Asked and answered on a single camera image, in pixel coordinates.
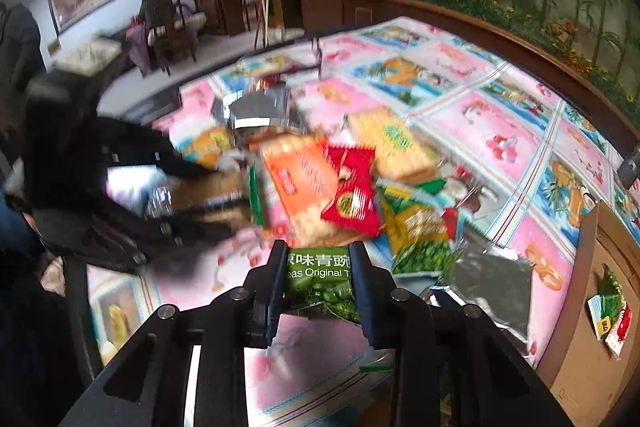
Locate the cardboard box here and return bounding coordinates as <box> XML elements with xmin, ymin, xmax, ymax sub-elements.
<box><xmin>536</xmin><ymin>201</ymin><xmax>640</xmax><ymax>427</ymax></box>

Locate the brown snack packet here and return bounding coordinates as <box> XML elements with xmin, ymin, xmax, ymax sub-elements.
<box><xmin>169</xmin><ymin>169</ymin><xmax>252</xmax><ymax>214</ymax></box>

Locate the beige sofa cushion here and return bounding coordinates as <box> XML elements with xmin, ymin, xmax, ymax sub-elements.
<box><xmin>54</xmin><ymin>38</ymin><xmax>124</xmax><ymax>76</ymax></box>

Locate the wooden chair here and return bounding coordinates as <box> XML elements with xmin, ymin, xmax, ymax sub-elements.
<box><xmin>149</xmin><ymin>19</ymin><xmax>199</xmax><ymax>76</ymax></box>

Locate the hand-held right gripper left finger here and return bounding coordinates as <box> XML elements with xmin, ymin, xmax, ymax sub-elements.
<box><xmin>59</xmin><ymin>240</ymin><xmax>288</xmax><ymax>427</ymax></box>

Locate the yellow cracker packet green label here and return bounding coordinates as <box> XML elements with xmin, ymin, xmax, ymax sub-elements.
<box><xmin>344</xmin><ymin>105</ymin><xmax>442</xmax><ymax>184</ymax></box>

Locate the green pea snack packet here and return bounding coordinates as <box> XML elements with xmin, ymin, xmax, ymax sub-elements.
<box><xmin>281</xmin><ymin>247</ymin><xmax>364</xmax><ymax>327</ymax></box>

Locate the red snack packet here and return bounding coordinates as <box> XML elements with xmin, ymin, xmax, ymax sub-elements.
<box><xmin>319</xmin><ymin>145</ymin><xmax>384</xmax><ymax>240</ymax></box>

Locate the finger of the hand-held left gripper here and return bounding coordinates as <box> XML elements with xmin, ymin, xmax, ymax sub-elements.
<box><xmin>150</xmin><ymin>129</ymin><xmax>242</xmax><ymax>184</ymax></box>
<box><xmin>100</xmin><ymin>198</ymin><xmax>249</xmax><ymax>264</ymax></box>

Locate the small green snack packet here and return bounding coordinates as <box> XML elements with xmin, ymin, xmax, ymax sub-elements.
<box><xmin>586</xmin><ymin>263</ymin><xmax>624</xmax><ymax>341</ymax></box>

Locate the green yellow pea packet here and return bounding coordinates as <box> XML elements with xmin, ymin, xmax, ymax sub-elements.
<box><xmin>375</xmin><ymin>179</ymin><xmax>459</xmax><ymax>276</ymax></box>

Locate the pale broom handle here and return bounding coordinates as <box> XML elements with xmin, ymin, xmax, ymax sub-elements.
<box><xmin>256</xmin><ymin>0</ymin><xmax>274</xmax><ymax>54</ymax></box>

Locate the small red white packet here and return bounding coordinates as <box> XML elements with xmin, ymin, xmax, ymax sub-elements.
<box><xmin>604</xmin><ymin>301</ymin><xmax>634</xmax><ymax>361</ymax></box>

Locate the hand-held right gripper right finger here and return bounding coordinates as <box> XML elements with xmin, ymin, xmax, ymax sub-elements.
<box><xmin>348</xmin><ymin>242</ymin><xmax>576</xmax><ymax>427</ymax></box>

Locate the silver foil snack packet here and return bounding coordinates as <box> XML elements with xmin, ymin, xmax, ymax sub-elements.
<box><xmin>439</xmin><ymin>236</ymin><xmax>534</xmax><ymax>344</ymax></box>
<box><xmin>211</xmin><ymin>86</ymin><xmax>302</xmax><ymax>144</ymax></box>

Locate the printed pink blue tablecloth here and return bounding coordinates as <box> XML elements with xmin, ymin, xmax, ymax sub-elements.
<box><xmin>87</xmin><ymin>16</ymin><xmax>640</xmax><ymax>427</ymax></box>

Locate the orange cracker packet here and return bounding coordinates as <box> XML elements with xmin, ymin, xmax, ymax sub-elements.
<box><xmin>259</xmin><ymin>133</ymin><xmax>354</xmax><ymax>249</ymax></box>

